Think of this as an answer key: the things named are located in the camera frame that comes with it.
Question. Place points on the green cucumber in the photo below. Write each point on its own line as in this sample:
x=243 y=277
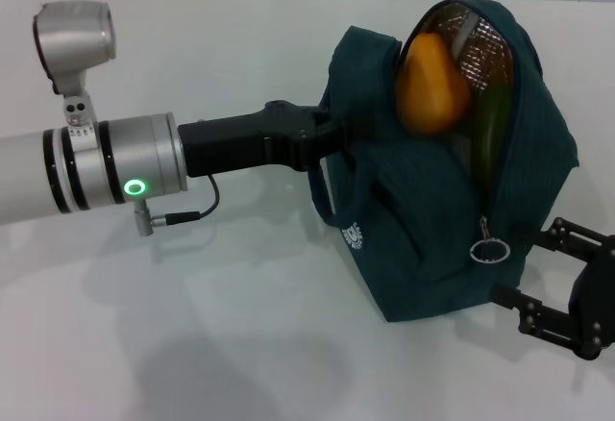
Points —
x=492 y=142

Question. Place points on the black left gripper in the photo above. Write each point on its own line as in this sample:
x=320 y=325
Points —
x=240 y=144

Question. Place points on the dark teal lunch bag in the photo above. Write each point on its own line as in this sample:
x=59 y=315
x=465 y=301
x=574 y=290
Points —
x=423 y=257

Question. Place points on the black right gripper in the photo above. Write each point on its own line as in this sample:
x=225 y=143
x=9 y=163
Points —
x=598 y=296

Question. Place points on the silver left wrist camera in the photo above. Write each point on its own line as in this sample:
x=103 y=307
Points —
x=72 y=41

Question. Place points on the yellow pear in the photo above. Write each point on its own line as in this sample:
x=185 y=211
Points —
x=432 y=89

